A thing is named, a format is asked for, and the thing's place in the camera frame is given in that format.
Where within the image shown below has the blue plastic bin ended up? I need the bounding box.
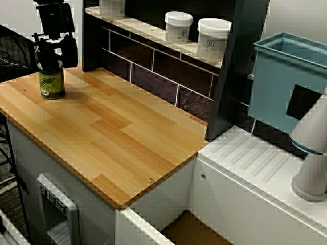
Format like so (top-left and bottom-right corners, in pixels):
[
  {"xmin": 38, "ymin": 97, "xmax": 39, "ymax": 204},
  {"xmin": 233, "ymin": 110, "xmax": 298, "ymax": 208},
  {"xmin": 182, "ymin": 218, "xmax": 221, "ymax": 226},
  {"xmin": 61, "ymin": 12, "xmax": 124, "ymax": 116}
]
[{"xmin": 249, "ymin": 31, "xmax": 327, "ymax": 135}]

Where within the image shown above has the dark tile backsplash panel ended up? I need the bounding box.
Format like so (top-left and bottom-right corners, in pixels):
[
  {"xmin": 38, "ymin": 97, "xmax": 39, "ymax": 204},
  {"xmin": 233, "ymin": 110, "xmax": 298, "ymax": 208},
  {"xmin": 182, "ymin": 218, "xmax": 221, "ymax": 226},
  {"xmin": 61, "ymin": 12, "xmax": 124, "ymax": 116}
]
[{"xmin": 101, "ymin": 25, "xmax": 256, "ymax": 133}]

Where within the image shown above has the white ridged sink counter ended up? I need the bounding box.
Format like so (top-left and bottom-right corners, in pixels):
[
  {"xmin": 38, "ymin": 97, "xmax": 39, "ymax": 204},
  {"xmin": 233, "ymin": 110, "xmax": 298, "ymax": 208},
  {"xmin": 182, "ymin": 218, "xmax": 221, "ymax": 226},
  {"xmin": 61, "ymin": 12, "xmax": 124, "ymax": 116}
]
[{"xmin": 188, "ymin": 125, "xmax": 327, "ymax": 245}]

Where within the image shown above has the large white lidded jar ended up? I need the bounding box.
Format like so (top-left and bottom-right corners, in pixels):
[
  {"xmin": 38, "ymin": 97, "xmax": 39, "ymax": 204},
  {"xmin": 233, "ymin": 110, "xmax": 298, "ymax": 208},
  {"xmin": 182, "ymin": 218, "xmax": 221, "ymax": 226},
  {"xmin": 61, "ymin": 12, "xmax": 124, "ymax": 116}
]
[{"xmin": 196, "ymin": 17, "xmax": 232, "ymax": 63}]

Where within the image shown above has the white jar without print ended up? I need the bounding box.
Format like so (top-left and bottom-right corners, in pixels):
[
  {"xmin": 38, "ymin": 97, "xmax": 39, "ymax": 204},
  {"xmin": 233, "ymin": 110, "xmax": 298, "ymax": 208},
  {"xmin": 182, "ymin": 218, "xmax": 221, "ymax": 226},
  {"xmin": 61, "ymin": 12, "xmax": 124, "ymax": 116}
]
[{"xmin": 99, "ymin": 0, "xmax": 127, "ymax": 20}]

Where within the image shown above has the black cable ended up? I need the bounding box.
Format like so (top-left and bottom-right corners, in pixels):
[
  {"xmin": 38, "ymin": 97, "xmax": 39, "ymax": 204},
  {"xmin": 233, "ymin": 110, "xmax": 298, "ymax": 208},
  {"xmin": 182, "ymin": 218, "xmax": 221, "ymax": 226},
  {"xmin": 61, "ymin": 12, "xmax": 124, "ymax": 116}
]
[{"xmin": 0, "ymin": 112, "xmax": 33, "ymax": 243}]

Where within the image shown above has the white metal rail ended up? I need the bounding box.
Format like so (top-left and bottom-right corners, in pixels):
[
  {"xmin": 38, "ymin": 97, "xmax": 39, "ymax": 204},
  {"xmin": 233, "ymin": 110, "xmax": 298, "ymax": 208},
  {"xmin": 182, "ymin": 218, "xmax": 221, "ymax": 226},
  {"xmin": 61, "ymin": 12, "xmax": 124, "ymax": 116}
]
[{"xmin": 0, "ymin": 209, "xmax": 30, "ymax": 245}]

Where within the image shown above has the white toy faucet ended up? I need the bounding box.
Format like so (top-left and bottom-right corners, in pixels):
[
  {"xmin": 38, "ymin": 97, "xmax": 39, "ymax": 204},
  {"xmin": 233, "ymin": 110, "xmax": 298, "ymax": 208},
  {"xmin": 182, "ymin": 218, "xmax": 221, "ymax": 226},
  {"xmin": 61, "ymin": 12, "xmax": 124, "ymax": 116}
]
[{"xmin": 288, "ymin": 85, "xmax": 327, "ymax": 203}]

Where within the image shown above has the cream wall shelf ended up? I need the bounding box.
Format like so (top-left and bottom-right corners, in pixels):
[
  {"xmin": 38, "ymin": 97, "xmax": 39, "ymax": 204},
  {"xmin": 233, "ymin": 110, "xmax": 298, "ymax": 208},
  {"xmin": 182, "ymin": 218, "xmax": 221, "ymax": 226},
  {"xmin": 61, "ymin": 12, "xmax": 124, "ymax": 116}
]
[{"xmin": 85, "ymin": 6, "xmax": 223, "ymax": 68}]

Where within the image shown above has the small white lidded jar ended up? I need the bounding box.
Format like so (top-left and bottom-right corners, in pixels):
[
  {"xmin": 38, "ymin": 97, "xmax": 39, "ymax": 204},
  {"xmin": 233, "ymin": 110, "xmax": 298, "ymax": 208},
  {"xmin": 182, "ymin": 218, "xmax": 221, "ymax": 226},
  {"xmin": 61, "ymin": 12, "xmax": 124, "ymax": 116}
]
[{"xmin": 165, "ymin": 11, "xmax": 194, "ymax": 45}]

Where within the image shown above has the white toy kitchen cabinet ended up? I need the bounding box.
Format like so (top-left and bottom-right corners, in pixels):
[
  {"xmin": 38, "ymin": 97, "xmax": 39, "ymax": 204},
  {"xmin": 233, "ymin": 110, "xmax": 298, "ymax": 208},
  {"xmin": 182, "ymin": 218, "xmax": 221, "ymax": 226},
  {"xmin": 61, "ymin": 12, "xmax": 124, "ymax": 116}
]
[{"xmin": 5, "ymin": 112, "xmax": 200, "ymax": 245}]

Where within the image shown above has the black wire mesh fence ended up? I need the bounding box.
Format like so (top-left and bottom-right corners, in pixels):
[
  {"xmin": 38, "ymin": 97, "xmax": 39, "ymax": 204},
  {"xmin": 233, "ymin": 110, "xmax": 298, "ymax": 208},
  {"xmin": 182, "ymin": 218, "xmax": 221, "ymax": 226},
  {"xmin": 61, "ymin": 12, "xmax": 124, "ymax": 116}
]
[{"xmin": 0, "ymin": 24, "xmax": 74, "ymax": 83}]

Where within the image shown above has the black label on bin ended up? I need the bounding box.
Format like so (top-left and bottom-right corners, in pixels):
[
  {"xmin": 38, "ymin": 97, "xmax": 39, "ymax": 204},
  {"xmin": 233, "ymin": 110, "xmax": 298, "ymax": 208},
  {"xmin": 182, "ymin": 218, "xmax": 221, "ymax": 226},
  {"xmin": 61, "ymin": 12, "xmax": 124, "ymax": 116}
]
[{"xmin": 286, "ymin": 84, "xmax": 323, "ymax": 120}]

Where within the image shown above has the wide black upright panel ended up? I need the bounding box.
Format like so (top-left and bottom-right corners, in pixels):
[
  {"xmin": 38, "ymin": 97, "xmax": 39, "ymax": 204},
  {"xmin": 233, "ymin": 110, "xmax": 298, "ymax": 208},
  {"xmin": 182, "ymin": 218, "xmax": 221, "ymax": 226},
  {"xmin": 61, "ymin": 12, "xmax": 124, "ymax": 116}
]
[{"xmin": 205, "ymin": 0, "xmax": 271, "ymax": 142}]

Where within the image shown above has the green labelled tin can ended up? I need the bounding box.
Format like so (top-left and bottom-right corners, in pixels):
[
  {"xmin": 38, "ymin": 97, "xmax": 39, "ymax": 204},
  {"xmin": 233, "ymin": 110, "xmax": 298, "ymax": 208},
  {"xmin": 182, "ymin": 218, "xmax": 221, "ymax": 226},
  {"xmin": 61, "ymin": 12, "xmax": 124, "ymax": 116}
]
[{"xmin": 38, "ymin": 62, "xmax": 65, "ymax": 101}]

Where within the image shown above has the grey dispenser panel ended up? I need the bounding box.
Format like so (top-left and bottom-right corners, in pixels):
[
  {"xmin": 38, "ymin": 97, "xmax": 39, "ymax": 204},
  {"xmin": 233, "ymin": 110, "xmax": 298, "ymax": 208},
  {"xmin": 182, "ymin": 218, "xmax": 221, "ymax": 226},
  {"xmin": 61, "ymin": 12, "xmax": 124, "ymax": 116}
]
[{"xmin": 35, "ymin": 173, "xmax": 81, "ymax": 245}]

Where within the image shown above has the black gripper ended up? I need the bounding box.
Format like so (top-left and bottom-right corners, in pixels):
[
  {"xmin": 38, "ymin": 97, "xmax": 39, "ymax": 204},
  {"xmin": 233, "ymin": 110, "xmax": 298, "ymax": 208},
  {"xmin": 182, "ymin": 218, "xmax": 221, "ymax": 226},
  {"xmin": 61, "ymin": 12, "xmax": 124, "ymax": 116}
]
[{"xmin": 32, "ymin": 0, "xmax": 79, "ymax": 73}]

